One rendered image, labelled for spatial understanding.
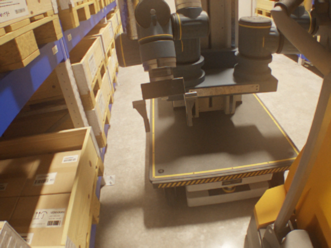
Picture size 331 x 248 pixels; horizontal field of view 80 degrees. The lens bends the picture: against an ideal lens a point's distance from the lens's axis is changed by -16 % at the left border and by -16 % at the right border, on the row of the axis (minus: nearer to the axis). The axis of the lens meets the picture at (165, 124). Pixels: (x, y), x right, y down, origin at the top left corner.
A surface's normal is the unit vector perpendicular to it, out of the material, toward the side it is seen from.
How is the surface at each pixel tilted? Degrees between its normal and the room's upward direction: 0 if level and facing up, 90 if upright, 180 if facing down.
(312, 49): 80
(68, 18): 90
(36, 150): 90
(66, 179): 0
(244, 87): 90
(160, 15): 65
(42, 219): 0
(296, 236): 0
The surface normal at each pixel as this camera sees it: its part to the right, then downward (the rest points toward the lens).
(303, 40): 0.22, 0.40
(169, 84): 0.00, 0.17
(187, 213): -0.10, -0.82
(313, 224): -0.07, 0.57
